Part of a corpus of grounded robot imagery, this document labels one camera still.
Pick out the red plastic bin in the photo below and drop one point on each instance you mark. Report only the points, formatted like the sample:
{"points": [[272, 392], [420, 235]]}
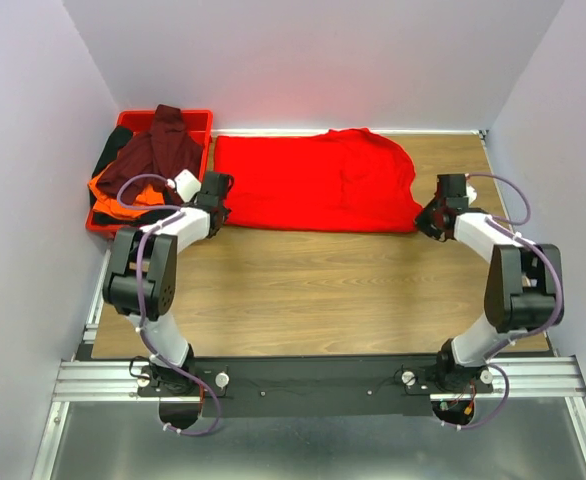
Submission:
{"points": [[107, 226]]}

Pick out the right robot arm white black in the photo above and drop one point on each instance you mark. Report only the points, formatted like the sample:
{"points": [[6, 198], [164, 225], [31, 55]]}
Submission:
{"points": [[524, 293]]}

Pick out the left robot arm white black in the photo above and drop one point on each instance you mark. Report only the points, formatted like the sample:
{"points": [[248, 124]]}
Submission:
{"points": [[140, 279]]}

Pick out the black t shirt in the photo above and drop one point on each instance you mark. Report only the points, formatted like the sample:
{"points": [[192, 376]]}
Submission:
{"points": [[117, 140]]}

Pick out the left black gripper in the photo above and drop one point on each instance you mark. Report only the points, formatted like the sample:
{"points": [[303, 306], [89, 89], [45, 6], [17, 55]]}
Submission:
{"points": [[227, 211]]}

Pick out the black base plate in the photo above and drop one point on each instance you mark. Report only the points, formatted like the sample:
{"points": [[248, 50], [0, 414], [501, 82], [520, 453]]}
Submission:
{"points": [[312, 386]]}

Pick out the bright red t shirt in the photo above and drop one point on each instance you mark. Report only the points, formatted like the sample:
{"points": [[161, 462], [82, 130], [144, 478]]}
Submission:
{"points": [[349, 180]]}

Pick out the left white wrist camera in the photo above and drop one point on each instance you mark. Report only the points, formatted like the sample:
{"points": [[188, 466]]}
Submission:
{"points": [[185, 185]]}

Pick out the orange t shirt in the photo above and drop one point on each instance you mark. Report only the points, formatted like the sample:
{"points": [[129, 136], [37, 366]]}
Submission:
{"points": [[135, 200]]}

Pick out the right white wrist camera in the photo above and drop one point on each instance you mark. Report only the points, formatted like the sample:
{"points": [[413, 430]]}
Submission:
{"points": [[471, 194]]}

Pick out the maroon t shirt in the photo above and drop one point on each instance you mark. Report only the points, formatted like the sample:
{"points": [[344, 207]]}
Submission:
{"points": [[165, 142]]}

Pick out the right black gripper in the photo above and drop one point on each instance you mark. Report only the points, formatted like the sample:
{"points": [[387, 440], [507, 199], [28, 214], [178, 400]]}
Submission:
{"points": [[422, 221]]}

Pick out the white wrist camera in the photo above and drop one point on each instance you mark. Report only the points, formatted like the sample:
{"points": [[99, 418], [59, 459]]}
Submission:
{"points": [[185, 185], [471, 194]]}

